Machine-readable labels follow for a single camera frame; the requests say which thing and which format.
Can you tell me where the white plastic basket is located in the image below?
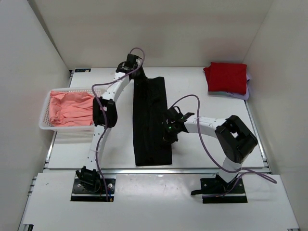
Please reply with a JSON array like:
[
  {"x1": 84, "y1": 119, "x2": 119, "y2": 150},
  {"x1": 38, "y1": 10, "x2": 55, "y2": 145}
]
[{"x1": 38, "y1": 88, "x2": 105, "y2": 133}]

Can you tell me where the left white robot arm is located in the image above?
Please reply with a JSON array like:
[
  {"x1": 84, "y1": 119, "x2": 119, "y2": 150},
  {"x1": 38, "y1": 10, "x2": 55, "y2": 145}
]
[{"x1": 76, "y1": 53, "x2": 144, "y2": 193}]

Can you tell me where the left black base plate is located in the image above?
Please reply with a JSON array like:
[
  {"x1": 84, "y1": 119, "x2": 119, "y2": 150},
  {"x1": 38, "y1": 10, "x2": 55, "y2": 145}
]
[{"x1": 70, "y1": 176, "x2": 116, "y2": 202}]

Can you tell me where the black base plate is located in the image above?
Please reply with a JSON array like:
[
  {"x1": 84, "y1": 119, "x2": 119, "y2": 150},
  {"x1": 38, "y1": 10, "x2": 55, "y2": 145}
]
[
  {"x1": 191, "y1": 178, "x2": 248, "y2": 204},
  {"x1": 70, "y1": 176, "x2": 116, "y2": 202}
]

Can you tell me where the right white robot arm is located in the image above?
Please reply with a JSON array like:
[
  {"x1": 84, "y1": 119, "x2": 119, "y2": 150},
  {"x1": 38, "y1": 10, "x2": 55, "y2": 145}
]
[{"x1": 163, "y1": 106, "x2": 258, "y2": 193}]

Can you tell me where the white front board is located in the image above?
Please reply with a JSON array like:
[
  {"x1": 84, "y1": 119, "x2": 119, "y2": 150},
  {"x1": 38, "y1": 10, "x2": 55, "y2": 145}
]
[{"x1": 23, "y1": 172, "x2": 299, "y2": 231}]

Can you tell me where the red folded t shirt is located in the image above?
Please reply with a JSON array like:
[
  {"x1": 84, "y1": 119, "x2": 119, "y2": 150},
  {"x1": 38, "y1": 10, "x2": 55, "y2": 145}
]
[{"x1": 203, "y1": 62, "x2": 247, "y2": 95}]

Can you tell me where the pink t shirt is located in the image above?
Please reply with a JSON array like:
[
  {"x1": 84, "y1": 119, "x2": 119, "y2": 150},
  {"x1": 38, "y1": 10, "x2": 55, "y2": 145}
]
[{"x1": 49, "y1": 90, "x2": 93, "y2": 127}]

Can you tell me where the black t shirt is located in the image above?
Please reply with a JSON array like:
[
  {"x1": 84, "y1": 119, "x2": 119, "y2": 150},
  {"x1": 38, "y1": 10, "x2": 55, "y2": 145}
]
[{"x1": 132, "y1": 77, "x2": 172, "y2": 166}]

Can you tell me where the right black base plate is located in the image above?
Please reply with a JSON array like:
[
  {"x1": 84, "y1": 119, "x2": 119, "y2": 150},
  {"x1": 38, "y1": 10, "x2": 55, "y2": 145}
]
[{"x1": 191, "y1": 178, "x2": 248, "y2": 204}]

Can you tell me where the small dark label sticker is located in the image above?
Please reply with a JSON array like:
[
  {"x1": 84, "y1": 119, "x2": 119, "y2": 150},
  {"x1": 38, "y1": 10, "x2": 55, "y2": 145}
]
[{"x1": 74, "y1": 68, "x2": 91, "y2": 73}]

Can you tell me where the aluminium rail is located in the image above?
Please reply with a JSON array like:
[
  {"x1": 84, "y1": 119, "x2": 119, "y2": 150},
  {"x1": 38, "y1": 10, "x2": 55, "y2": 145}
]
[{"x1": 43, "y1": 167, "x2": 271, "y2": 175}]

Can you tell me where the lavender folded t shirt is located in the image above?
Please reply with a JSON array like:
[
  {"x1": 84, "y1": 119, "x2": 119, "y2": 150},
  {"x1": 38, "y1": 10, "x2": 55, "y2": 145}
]
[{"x1": 208, "y1": 74, "x2": 250, "y2": 101}]

